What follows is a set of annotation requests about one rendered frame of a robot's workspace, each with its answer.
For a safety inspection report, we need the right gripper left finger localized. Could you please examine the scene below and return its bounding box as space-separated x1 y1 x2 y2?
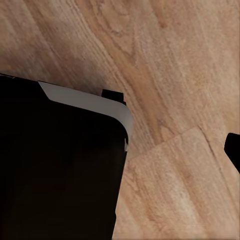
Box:
0 133 26 193

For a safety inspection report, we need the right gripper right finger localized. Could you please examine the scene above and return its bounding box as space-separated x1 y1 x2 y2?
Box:
224 133 240 173

